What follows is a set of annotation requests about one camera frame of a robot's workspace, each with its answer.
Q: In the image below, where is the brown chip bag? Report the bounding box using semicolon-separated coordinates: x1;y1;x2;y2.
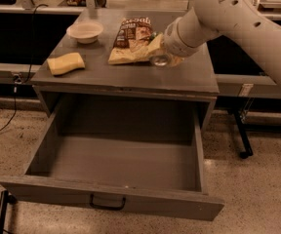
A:
108;17;153;64

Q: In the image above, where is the green soda can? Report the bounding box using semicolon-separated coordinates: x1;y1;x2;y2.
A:
148;38;171;67

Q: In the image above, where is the black stand leg bottom left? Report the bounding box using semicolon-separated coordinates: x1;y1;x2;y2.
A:
0;190;17;234

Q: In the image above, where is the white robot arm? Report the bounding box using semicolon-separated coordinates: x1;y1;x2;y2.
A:
148;0;281;88

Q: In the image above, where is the black drawer handle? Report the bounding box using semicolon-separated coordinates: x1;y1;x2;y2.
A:
89;194;126;211

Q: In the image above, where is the yellow sponge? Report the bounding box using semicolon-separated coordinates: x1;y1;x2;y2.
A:
47;53;85;76

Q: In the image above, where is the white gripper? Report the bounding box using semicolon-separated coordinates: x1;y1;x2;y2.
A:
147;9;220;66

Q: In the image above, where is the black cable on floor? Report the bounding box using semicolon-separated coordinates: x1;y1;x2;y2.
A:
0;3;50;141

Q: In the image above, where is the open grey top drawer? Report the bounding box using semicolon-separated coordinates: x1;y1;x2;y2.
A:
0;94;224;221

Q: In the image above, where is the grey cabinet with top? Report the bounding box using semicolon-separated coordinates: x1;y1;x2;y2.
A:
31;9;219;128

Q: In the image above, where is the black table leg with caster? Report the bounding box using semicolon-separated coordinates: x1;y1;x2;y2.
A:
232;110;253;159

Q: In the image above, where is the white bowl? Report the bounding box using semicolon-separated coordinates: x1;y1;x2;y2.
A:
66;21;103;44

